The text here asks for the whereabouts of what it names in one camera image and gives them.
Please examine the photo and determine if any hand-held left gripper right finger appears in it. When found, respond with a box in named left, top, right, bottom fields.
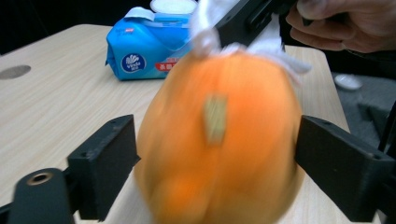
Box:
left=294, top=114, right=396, bottom=224

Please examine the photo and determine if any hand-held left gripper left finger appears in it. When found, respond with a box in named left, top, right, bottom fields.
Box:
left=66, top=113, right=142, bottom=222

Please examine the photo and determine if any white wet wipe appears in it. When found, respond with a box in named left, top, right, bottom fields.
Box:
left=189, top=0, right=313, bottom=86

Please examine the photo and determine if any blue wet wipes pack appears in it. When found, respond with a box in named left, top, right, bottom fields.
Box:
left=105, top=6, right=201, bottom=81

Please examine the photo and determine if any orange plush toy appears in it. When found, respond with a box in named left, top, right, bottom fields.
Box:
left=133, top=50, right=305, bottom=224

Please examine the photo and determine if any white round lid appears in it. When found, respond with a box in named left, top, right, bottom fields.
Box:
left=149, top=0, right=199, bottom=15

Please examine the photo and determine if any small white floor object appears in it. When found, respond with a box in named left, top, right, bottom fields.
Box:
left=333, top=73, right=364, bottom=91

